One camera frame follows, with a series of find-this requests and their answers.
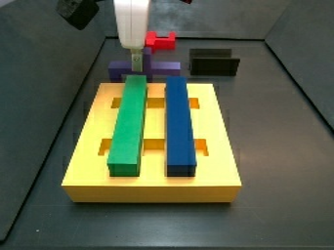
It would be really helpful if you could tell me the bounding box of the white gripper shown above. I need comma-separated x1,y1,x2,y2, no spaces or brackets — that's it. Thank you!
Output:
114,0,151,72

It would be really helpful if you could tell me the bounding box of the purple fork-shaped block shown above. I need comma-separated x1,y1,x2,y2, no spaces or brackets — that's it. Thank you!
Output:
109,47,182,82

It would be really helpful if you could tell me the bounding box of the yellow slotted board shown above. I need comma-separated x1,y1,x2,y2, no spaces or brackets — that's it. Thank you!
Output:
62,83,242,203

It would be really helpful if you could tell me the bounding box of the red fork-shaped block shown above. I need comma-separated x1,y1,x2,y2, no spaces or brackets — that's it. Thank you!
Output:
145,31,177,52

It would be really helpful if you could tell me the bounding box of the blue long bar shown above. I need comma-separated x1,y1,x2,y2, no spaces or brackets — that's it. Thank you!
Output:
165,76,197,177

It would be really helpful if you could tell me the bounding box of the green long bar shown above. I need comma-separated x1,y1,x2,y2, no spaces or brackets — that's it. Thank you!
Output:
107,75,147,177

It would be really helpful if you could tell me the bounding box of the black angled bracket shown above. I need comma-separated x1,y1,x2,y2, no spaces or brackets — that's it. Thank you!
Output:
190,49,241,76

